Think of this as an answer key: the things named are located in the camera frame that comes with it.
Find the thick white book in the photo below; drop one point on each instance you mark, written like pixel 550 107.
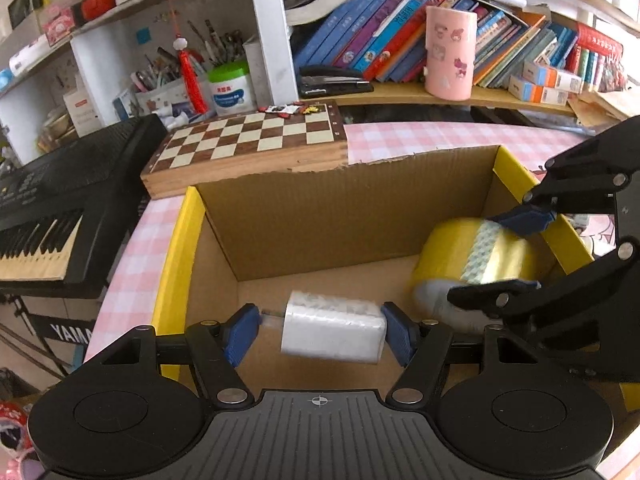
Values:
pixel 320 0

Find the pink cartoon cup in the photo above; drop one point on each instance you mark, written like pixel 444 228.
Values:
pixel 450 60

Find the white charger plug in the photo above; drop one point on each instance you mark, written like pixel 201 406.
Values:
pixel 330 330

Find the white pen holder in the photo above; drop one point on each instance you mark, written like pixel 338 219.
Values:
pixel 160 102

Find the yellow tape roll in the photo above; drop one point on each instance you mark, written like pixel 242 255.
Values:
pixel 450 255

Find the bunch of pens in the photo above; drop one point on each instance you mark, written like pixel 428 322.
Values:
pixel 165 67

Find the black stapler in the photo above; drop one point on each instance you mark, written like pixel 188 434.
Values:
pixel 330 82

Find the row of colourful books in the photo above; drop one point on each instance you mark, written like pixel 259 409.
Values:
pixel 375 30

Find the yellow-sided cardboard box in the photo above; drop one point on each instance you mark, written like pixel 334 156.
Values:
pixel 310 230

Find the white cardboard box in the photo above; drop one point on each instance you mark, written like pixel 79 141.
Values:
pixel 82 107

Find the small pink box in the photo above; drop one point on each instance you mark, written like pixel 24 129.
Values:
pixel 59 25

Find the row of red books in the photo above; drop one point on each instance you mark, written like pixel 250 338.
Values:
pixel 595 55

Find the white jar with green lid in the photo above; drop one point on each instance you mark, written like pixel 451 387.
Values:
pixel 230 92

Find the cluster of small colourful trinkets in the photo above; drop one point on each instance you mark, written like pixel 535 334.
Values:
pixel 287 110

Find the white bookshelf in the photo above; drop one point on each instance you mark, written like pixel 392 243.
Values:
pixel 267 35

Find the wooden chessboard box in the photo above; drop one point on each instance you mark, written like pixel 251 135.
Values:
pixel 240 135

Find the orange and white carton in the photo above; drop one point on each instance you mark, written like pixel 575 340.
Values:
pixel 535 92
pixel 555 77

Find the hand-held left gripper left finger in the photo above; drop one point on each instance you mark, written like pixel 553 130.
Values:
pixel 242 332

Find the black electronic keyboard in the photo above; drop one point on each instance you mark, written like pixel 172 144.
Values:
pixel 75 180

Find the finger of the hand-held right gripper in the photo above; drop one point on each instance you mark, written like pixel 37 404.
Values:
pixel 525 221
pixel 500 297

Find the black keyboard stand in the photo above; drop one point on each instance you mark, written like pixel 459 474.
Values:
pixel 60 332

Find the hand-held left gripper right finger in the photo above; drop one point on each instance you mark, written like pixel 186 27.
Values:
pixel 397 332

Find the red tassel ornament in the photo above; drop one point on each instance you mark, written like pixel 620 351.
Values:
pixel 192 80

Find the pile of papers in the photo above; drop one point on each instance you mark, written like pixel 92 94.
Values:
pixel 605 105

